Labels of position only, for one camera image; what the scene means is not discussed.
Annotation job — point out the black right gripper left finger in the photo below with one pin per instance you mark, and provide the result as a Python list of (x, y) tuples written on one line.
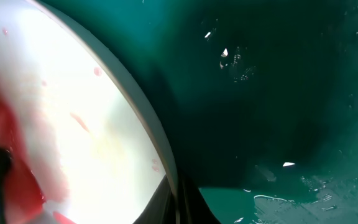
[(161, 207)]

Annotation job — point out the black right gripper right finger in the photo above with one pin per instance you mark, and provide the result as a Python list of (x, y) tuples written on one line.
[(193, 208)]

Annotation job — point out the light blue plate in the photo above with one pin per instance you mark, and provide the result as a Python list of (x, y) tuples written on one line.
[(85, 144)]

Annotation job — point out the teal plastic tray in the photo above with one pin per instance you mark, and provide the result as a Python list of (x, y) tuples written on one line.
[(258, 99)]

